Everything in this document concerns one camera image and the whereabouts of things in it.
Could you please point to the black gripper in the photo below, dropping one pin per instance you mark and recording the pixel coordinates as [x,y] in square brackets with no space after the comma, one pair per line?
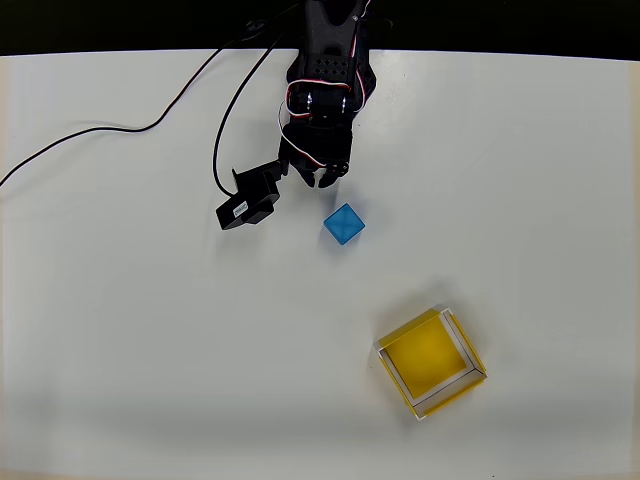
[311,161]

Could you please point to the black webcam on mount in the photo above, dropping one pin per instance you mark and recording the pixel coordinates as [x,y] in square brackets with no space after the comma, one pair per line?
[250,202]

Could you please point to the blue cube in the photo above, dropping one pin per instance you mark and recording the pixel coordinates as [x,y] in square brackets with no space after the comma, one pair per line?
[344,224]

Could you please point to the yellow cardboard box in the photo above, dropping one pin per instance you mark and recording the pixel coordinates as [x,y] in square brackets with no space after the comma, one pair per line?
[425,355]

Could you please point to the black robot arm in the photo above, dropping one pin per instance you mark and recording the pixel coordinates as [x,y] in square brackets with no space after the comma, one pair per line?
[325,45]

